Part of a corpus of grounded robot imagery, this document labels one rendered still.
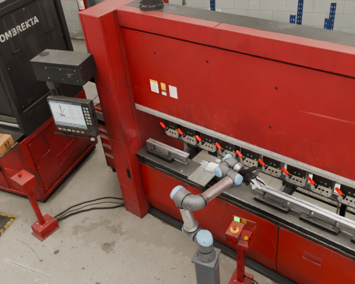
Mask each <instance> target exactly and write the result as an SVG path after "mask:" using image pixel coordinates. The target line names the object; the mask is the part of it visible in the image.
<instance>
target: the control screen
mask: <svg viewBox="0 0 355 284"><path fill-rule="evenodd" d="M49 103H50V107H51V110H52V113H53V116H54V119H55V122H56V123H58V124H62V125H69V126H76V127H83V128H87V127H86V124H85V120H84V117H83V113H82V109H81V105H80V104H73V103H65V102H60V101H52V100H49ZM60 118H62V119H63V120H61V119H60Z"/></svg>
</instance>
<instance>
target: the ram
mask: <svg viewBox="0 0 355 284"><path fill-rule="evenodd" d="M121 29H122V35H123V41H124V45H125V51H126V57H127V63H128V69H129V73H130V78H131V84H132V90H133V95H134V100H135V103H136V104H139V105H142V106H144V107H147V108H150V109H153V110H156V111H158V112H161V113H164V114H167V115H170V116H172V117H175V118H178V119H181V120H183V121H187V122H189V123H192V124H195V125H197V126H201V127H204V128H206V129H209V130H212V131H215V132H218V133H220V134H223V135H226V136H229V137H232V138H234V139H237V140H240V141H243V142H246V143H248V144H251V145H254V146H256V147H259V148H263V149H265V150H268V151H271V152H273V153H277V154H280V155H282V156H285V157H288V158H291V159H294V160H296V161H299V162H302V163H305V164H307V165H310V166H313V167H316V168H319V169H321V170H324V171H327V172H330V173H332V174H335V175H339V176H341V177H344V178H347V179H349V180H353V181H355V77H351V76H346V75H343V74H338V73H333V72H328V71H325V70H320V69H315V68H310V67H307V66H302V65H297V64H292V63H287V62H284V61H279V60H274V59H269V58H266V57H261V56H256V55H251V54H246V53H243V52H238V51H233V50H228V49H224V48H220V47H215V46H210V45H205V44H201V43H197V42H192V41H187V40H184V39H179V38H174V37H169V36H166V35H161V34H156V33H151V32H146V31H143V30H138V29H133V28H128V27H125V26H123V27H121ZM150 79H151V80H154V81H157V83H158V91H159V93H157V92H154V91H152V89H151V85H150ZM161 83H164V84H165V86H166V91H165V90H162V89H161ZM169 85H170V86H174V87H176V88H177V98H178V99H176V98H173V97H170V92H169ZM162 91H164V92H166V95H167V96H166V95H163V94H162ZM136 109H138V110H142V111H144V112H147V113H149V114H152V115H155V116H157V117H161V118H163V119H166V120H168V121H171V122H174V123H177V124H179V125H182V126H185V127H188V128H191V129H193V130H196V131H199V132H202V133H204V134H207V135H210V136H213V137H215V138H218V139H220V140H224V141H226V142H229V143H232V144H234V145H238V146H239V147H243V148H245V149H248V150H251V151H253V152H256V153H259V154H262V155H264V156H267V157H270V158H273V159H276V160H278V161H281V162H284V163H286V164H289V165H292V166H295V167H297V168H300V169H303V170H305V171H309V172H311V173H314V174H316V175H319V176H322V177H325V178H327V179H330V180H333V181H336V182H338V183H341V184H344V185H347V186H349V187H352V188H355V185H353V184H350V183H347V182H345V181H342V180H339V179H336V178H334V177H331V176H328V175H325V174H322V173H320V172H317V171H314V170H311V169H309V168H306V167H303V166H300V165H297V164H295V163H292V162H289V161H287V160H284V159H281V158H278V157H275V156H273V155H270V154H267V153H264V152H261V151H259V150H256V149H253V148H250V147H247V146H245V145H242V144H239V143H236V142H234V141H231V140H228V139H225V138H223V137H220V136H217V135H214V134H211V133H209V132H206V131H204V130H200V129H198V128H195V127H192V126H190V125H186V124H184V123H181V122H178V121H176V120H173V119H170V118H167V117H164V116H162V115H159V114H156V113H153V112H150V111H148V110H145V109H142V108H139V107H137V106H136Z"/></svg>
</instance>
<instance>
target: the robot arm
mask: <svg viewBox="0 0 355 284"><path fill-rule="evenodd" d="M256 169H257V168H256V166H251V167H250V168H247V169H245V167H244V166H243V164H241V163H240V162H239V161H237V160H236V159H235V158H234V157H233V156H232V155H230V154H227V155H226V156H225V157H224V158H223V162H222V163H221V164H220V165H218V166H217V167H216V168H215V169H214V173H215V175H216V176H217V177H221V176H224V177H225V178H223V179H222V180H220V181H219V182H217V183H216V184H215V185H213V186H212V187H210V188H209V189H208V190H206V191H204V192H203V193H201V194H200V193H199V194H197V195H194V194H192V193H191V192H189V191H188V190H186V189H185V188H184V187H182V186H181V185H179V186H176V187H175V188H174V189H173V190H172V192H171V194H170V197H171V199H172V200H174V202H175V204H176V207H177V208H179V209H180V212H181V215H182V218H183V221H184V224H183V227H182V231H183V233H184V234H185V235H186V236H187V237H188V238H190V239H191V240H192V241H193V242H194V243H195V244H196V245H197V246H198V249H197V252H196V256H197V259H198V260H199V261H200V262H202V263H210V262H212V261H214V260H215V258H216V251H215V249H214V248H213V237H212V234H211V233H210V232H209V231H208V230H204V229H202V228H200V227H199V224H198V221H196V220H195V218H194V215H193V211H196V210H199V209H202V208H204V207H205V206H206V205H207V203H208V202H210V201H211V200H212V199H214V198H215V197H216V196H218V195H219V194H220V193H222V192H223V191H225V190H226V189H228V188H229V187H231V186H232V185H233V184H236V185H239V184H240V183H241V182H243V183H244V184H246V186H248V185H250V183H251V185H252V189H255V188H259V189H261V187H260V185H262V184H263V185H265V186H266V184H265V183H264V182H263V180H262V178H261V177H260V176H259V175H257V174H255V173H253V171H255V170H256ZM254 179H255V180H254ZM256 182H257V183H256Z"/></svg>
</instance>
